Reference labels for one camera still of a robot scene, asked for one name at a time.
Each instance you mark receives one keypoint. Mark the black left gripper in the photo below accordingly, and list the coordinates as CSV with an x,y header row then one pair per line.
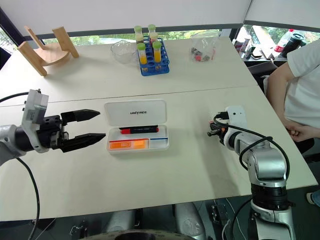
x,y
50,132

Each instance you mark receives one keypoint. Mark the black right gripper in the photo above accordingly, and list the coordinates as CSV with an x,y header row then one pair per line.
x,y
217,127

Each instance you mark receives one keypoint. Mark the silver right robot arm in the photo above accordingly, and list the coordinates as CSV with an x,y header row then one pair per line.
x,y
267,162

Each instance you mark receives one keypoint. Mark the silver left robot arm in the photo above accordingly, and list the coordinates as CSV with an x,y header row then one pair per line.
x,y
8,143

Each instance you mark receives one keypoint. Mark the person bare forearm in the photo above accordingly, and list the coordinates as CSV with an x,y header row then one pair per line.
x,y
312,132

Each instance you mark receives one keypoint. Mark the white plastic pencil case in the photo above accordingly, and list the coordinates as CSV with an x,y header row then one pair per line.
x,y
136,112

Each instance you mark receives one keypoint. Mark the red and black marker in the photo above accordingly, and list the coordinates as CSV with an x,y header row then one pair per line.
x,y
138,130

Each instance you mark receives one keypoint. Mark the person bare hand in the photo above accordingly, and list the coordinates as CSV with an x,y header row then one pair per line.
x,y
296,131

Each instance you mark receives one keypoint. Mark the black office chair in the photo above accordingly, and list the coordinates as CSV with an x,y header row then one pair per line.
x,y
262,72

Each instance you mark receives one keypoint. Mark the clear plastic parts bag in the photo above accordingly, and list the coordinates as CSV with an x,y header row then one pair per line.
x,y
202,51

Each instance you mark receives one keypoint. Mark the wooden curved stand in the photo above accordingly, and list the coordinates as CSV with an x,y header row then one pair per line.
x,y
51,53

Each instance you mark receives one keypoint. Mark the pink and white box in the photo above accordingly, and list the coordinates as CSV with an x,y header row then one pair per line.
x,y
243,47

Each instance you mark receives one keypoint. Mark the blue test tube rack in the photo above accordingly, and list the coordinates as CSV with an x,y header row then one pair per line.
x,y
155,67

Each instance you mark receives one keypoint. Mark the green capped orange liquid tube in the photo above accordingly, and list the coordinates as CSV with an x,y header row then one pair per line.
x,y
157,51
142,53

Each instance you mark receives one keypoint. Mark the silver rounded robot leg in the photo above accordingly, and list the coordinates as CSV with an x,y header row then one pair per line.
x,y
118,221
188,220

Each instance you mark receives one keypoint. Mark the person white t-shirt torso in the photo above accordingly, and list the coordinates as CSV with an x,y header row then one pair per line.
x,y
306,87

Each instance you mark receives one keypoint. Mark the red capped cola bottle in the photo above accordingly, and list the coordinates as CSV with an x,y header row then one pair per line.
x,y
283,41

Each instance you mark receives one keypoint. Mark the green capped brown filled tube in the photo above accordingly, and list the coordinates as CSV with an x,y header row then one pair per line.
x,y
138,33

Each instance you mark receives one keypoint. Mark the red bottle with black cap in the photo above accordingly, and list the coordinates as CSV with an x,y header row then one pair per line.
x,y
293,43

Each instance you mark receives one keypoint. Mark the green capped pink filled tube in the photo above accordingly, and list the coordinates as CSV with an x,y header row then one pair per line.
x,y
152,32

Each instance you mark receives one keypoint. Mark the white shoe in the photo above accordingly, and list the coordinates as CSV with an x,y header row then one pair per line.
x,y
313,198

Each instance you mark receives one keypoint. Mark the dark rounded robot body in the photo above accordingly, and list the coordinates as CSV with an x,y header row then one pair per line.
x,y
140,236

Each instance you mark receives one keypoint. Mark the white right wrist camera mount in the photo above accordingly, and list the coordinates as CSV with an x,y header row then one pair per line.
x,y
237,115

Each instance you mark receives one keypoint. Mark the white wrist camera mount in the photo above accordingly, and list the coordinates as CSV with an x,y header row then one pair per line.
x,y
237,115
33,106

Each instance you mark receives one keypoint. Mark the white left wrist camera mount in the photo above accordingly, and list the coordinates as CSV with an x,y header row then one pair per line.
x,y
33,106

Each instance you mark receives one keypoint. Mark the black metal bracket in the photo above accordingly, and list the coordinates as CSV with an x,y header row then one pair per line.
x,y
78,228
218,212

